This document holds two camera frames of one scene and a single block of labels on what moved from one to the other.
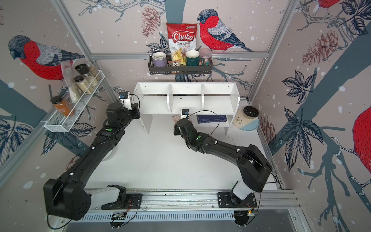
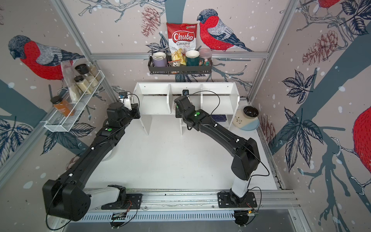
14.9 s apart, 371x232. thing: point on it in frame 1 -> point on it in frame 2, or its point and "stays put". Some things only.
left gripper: x=135 y=108 stays put
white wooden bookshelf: x=168 y=98 stays put
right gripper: x=176 y=132 -> x=177 y=112
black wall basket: x=178 y=70 stays put
